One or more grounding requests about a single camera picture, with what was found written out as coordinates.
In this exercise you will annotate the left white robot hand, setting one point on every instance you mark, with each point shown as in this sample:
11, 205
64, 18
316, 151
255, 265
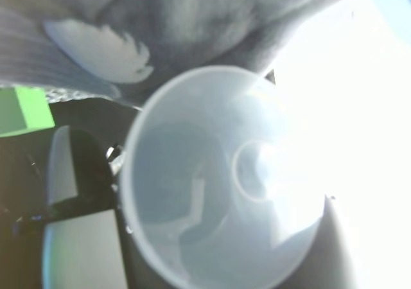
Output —
86, 247

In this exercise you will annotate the large clear plastic syringe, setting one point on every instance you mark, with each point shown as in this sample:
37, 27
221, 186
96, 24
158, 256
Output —
205, 186

